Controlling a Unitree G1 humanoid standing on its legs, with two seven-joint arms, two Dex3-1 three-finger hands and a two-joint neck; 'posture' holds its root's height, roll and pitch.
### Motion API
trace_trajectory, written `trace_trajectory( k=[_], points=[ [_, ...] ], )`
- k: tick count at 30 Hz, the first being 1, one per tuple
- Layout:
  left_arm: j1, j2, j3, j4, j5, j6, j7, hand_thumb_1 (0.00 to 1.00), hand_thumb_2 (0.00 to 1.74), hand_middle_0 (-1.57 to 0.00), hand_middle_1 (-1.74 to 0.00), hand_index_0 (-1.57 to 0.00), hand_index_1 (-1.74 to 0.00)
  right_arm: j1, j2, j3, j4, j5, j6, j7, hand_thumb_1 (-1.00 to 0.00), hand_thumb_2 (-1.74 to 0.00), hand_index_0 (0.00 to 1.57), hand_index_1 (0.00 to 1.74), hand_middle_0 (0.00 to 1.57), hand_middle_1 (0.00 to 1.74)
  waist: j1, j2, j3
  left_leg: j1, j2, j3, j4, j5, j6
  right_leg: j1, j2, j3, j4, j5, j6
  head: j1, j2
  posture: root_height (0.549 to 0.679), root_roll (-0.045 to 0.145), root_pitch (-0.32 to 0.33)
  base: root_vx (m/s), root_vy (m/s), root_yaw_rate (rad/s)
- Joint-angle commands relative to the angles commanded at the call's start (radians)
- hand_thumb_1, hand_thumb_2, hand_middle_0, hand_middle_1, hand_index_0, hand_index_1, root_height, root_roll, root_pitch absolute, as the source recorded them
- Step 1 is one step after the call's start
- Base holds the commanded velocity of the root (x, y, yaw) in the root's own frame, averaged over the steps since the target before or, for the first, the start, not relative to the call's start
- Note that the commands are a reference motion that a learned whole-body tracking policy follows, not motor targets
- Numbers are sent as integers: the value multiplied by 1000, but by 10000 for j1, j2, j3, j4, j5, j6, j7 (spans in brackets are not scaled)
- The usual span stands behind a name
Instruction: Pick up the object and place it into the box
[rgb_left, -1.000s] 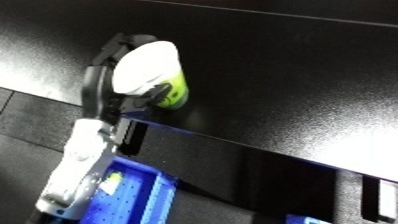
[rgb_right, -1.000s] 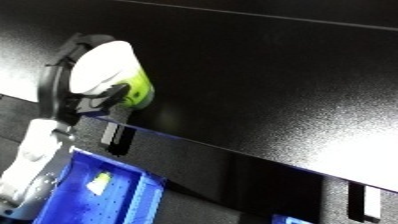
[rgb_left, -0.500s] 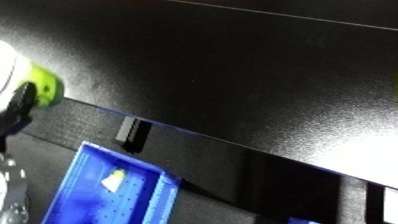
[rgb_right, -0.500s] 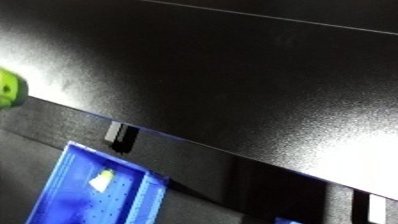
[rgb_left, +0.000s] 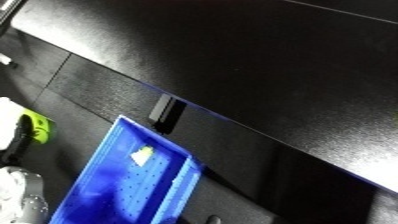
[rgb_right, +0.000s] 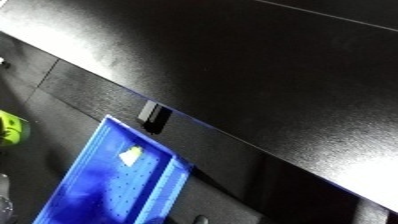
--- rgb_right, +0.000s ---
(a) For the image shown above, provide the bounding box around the white paper cup green band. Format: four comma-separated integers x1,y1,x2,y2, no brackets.
0,110,32,148
117,145,146,168

